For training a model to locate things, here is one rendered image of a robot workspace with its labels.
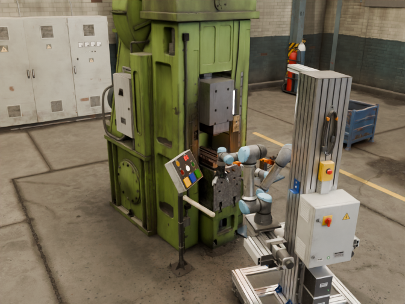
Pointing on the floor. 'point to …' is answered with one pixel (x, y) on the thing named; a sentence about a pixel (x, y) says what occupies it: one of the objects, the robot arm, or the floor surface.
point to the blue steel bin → (360, 122)
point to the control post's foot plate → (181, 268)
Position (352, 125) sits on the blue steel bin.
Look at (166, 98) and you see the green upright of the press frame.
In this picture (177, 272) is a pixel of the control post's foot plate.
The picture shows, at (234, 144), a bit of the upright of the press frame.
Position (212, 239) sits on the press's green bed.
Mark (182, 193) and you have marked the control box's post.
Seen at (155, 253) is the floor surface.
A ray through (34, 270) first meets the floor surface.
